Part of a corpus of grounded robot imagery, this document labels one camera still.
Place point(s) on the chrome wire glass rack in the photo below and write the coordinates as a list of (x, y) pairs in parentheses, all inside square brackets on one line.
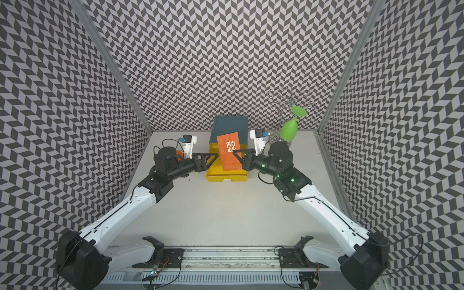
[(282, 102)]

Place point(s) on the teal drawer cabinet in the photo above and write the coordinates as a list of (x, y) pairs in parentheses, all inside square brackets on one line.
[(224, 125)]

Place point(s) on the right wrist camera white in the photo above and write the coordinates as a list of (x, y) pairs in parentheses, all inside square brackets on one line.
[(259, 137)]

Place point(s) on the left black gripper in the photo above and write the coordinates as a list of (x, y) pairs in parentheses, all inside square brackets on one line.
[(202, 165)]

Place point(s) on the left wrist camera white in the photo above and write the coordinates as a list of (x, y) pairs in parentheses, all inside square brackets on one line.
[(187, 142)]

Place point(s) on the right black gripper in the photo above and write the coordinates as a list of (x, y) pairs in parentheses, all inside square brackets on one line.
[(248, 162)]

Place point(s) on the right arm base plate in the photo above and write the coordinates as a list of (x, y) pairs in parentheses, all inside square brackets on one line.
[(293, 258)]

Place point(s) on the orange postcard pack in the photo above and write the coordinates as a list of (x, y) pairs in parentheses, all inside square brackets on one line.
[(227, 144)]

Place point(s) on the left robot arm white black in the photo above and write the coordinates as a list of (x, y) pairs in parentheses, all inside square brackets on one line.
[(84, 258)]

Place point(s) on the orange bowl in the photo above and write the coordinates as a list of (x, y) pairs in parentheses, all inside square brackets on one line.
[(179, 155)]

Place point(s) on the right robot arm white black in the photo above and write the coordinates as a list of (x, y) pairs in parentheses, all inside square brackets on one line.
[(360, 255)]

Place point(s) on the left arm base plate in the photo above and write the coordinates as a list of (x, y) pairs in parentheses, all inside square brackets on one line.
[(168, 258)]

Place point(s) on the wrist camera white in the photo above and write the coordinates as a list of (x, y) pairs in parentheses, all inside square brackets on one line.
[(187, 142), (259, 137)]

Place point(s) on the aluminium front rail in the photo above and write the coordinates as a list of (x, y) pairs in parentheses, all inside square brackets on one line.
[(231, 266)]

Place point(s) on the green plastic wine glass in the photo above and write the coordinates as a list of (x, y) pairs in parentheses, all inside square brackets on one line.
[(289, 129)]

